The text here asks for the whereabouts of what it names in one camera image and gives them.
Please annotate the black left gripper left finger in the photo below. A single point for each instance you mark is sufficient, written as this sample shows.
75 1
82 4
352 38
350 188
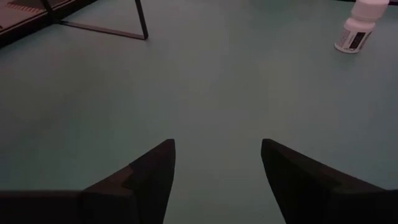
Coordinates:
124 205

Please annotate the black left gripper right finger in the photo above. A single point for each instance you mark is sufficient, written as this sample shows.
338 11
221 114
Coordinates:
326 202

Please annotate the white bottle dark label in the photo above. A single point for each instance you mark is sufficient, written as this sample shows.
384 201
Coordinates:
357 28

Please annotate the black metal table frame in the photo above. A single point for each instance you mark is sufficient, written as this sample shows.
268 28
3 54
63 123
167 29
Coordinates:
15 34

